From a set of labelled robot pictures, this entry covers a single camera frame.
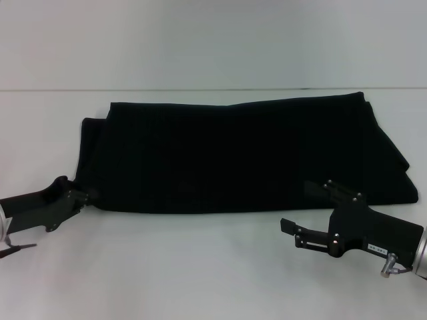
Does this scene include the silver angled connector plug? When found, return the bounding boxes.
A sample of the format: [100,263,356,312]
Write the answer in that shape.
[378,253,400,278]

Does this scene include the dark cable on right arm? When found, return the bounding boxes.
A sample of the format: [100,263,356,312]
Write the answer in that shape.
[393,265,418,276]

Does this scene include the black shirt with FREE print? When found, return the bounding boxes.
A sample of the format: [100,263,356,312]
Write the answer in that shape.
[75,90,420,214]

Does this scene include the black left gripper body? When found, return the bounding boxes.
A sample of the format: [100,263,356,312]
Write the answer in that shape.
[0,176,84,234]

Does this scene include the dark red cable with plug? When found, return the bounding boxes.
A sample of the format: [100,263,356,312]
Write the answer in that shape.
[0,233,38,260]

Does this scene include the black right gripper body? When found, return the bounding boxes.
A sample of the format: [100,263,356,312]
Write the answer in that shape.
[328,198,425,267]

